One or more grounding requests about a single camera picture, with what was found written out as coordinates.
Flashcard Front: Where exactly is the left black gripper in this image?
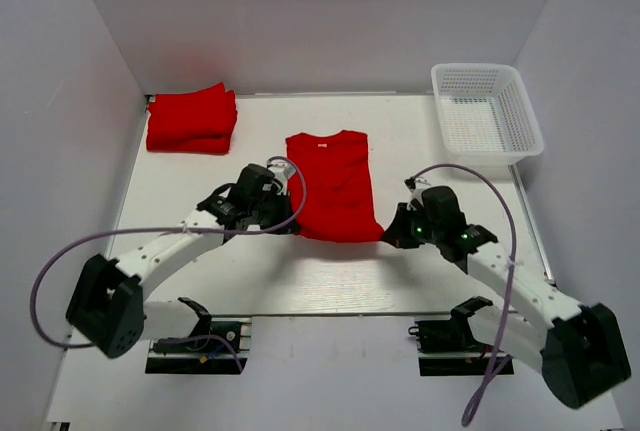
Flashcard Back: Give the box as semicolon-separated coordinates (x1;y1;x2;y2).
249;188;300;235

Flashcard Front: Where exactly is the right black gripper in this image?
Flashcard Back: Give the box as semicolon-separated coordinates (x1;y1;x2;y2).
382;202;443;249

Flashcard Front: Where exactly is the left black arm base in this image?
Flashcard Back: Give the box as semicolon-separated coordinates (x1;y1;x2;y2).
145;318;252;376

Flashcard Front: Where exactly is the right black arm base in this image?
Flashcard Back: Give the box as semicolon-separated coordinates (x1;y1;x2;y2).
408;317;493;377

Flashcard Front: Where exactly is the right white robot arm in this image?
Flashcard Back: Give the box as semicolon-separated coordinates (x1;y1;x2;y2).
382;179;632;409

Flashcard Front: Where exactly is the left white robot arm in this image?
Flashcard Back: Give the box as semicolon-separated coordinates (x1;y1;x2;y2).
66;157;303;359

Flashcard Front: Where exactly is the folded red t shirt stack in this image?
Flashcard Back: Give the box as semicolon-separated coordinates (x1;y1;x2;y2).
146;82;238;155

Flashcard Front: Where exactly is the white plastic basket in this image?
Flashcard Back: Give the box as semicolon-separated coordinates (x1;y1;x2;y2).
431;63;544;168

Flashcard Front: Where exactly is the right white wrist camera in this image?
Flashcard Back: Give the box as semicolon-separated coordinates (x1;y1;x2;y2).
404;176;431;211

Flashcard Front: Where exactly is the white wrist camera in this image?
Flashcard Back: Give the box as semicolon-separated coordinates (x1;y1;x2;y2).
404;176;431;211
267;156;298;193

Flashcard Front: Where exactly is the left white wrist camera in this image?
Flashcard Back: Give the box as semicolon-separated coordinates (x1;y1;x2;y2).
267;156;298;193

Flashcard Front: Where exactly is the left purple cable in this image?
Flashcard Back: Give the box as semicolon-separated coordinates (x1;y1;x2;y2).
29;155;308;373

